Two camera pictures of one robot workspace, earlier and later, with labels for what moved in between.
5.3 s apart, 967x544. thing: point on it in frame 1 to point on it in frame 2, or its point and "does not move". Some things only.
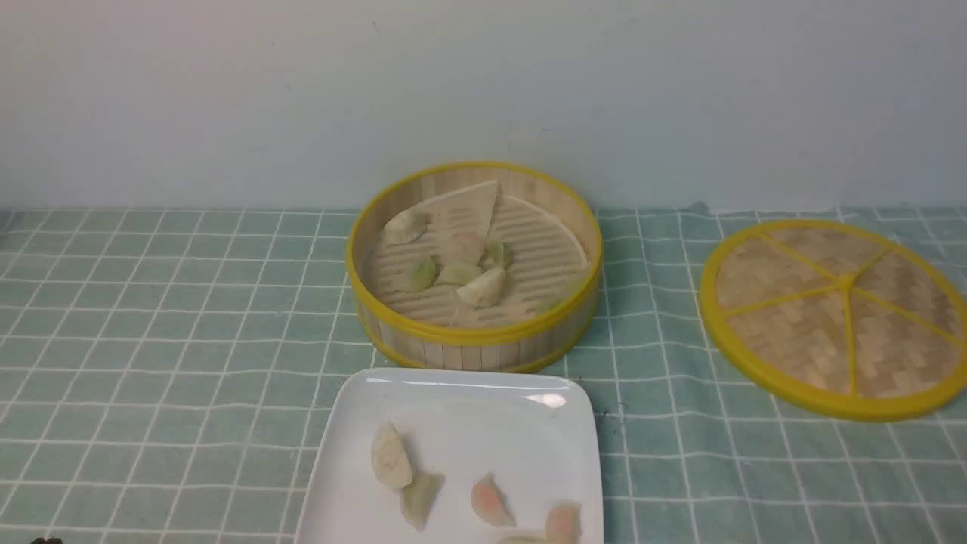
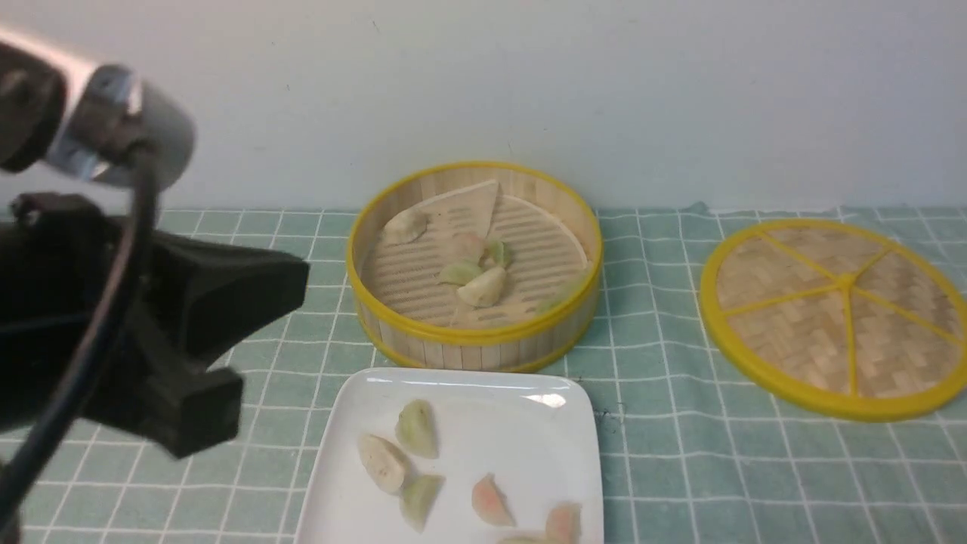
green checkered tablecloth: [159, 372] does not move
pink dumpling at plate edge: [563, 523] does not move
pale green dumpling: [416, 275] to [416, 428]
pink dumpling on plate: [490, 503] does not move
